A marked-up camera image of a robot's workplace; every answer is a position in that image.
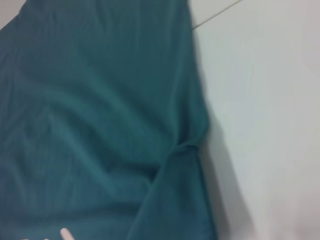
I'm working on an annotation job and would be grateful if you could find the teal t-shirt with FREE print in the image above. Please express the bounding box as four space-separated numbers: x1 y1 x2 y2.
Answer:
0 0 219 240

